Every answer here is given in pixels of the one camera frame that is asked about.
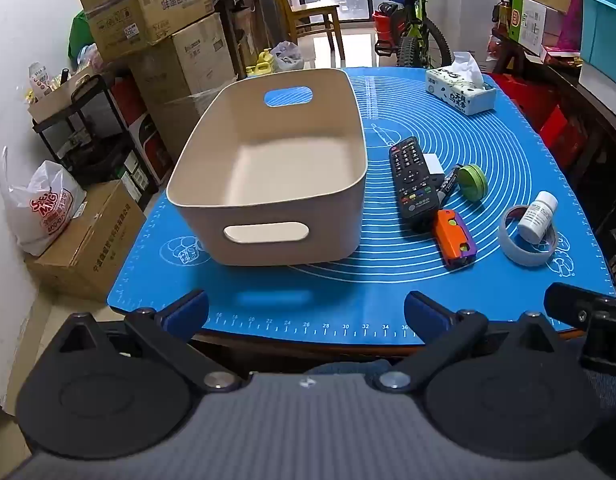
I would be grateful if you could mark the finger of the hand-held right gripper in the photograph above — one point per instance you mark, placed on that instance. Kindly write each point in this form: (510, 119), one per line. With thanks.
(563, 302)

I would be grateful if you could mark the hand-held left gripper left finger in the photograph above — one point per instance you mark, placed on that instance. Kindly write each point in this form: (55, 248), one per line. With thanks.
(187, 310)

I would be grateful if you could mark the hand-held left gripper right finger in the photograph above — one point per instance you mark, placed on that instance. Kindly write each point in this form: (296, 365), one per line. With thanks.
(428, 310)

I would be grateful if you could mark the grey tape roll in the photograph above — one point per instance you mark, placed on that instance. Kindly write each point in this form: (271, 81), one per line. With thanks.
(510, 247)

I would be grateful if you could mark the orange purple toy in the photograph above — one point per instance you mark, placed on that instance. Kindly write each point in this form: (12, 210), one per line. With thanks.
(450, 235)

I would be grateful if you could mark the white pill bottle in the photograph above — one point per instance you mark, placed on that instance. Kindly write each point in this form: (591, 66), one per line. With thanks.
(535, 217)

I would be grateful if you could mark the black marker pen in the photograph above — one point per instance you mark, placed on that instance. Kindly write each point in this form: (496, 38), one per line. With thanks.
(449, 185)

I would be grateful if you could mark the black remote control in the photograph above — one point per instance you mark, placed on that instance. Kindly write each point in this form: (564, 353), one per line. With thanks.
(413, 180)

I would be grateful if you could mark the green round tape measure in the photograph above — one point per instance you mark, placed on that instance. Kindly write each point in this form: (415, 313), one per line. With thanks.
(472, 180)

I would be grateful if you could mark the white charger plug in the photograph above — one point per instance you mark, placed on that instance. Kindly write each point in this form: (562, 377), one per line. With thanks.
(434, 165)

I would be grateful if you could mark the beige plastic storage bin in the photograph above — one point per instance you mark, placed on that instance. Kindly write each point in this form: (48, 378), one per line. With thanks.
(288, 170)

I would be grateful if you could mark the blue silicone mat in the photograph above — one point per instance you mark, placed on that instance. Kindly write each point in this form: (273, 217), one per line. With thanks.
(388, 285)

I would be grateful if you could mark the blue grey cloth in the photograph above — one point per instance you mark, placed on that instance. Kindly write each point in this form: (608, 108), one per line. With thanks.
(608, 390)

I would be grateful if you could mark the black plastic crate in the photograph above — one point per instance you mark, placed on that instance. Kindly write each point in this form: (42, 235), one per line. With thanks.
(615, 250)

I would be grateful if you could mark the flat brown cardboard box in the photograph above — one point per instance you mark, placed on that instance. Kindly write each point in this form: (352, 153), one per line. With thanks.
(97, 240)

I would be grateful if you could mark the red appliance box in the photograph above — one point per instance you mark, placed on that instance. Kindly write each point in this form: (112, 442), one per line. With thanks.
(147, 145)

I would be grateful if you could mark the white red-print plastic bag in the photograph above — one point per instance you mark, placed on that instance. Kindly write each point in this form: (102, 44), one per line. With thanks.
(37, 210)

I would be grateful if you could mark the black shelf rack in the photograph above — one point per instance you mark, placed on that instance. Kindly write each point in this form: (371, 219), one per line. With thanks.
(87, 157)

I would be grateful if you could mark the red gift boxes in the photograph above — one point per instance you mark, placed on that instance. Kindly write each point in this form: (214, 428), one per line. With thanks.
(533, 105)

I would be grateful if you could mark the white foam box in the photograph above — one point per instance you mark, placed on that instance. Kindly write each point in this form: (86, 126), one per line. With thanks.
(603, 95)

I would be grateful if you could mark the dark wooden side table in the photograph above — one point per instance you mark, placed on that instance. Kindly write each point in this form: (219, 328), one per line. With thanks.
(578, 90)

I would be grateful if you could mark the tissue pack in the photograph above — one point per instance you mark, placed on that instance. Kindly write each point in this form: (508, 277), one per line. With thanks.
(458, 92)

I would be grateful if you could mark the large taped cardboard box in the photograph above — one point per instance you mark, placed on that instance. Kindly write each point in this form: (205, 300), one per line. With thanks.
(187, 70)

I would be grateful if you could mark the cardboard box of snacks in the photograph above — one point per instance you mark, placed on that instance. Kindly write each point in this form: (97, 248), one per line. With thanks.
(52, 102)

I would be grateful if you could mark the yellow detergent bottle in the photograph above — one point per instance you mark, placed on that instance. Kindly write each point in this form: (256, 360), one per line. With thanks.
(262, 65)

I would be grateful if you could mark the green black bicycle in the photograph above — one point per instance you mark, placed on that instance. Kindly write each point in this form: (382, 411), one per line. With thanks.
(413, 50)

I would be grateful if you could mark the teal storage container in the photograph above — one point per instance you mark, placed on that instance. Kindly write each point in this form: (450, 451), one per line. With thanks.
(605, 35)

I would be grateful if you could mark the grey plastic bag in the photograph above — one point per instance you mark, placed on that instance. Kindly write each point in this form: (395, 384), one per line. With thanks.
(288, 55)

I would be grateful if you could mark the green white carton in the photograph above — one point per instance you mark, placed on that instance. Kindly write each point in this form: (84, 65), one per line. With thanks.
(525, 25)

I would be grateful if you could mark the magenta gift bag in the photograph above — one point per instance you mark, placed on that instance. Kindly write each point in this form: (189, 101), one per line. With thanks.
(570, 20)

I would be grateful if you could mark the red bucket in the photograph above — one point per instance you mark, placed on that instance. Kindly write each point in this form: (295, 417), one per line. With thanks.
(383, 27)

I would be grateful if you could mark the amber drink bottle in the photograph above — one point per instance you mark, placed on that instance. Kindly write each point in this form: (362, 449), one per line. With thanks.
(504, 15)

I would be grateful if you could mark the open cardboard box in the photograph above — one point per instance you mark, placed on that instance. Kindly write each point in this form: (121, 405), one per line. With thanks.
(137, 20)

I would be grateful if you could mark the green bag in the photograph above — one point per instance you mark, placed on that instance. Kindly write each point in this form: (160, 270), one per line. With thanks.
(77, 35)

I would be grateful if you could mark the white chest freezer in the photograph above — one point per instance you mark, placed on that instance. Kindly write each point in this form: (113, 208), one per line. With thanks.
(463, 5)

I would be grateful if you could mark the wooden chair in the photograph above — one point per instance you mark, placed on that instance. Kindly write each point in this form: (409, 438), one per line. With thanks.
(313, 10)

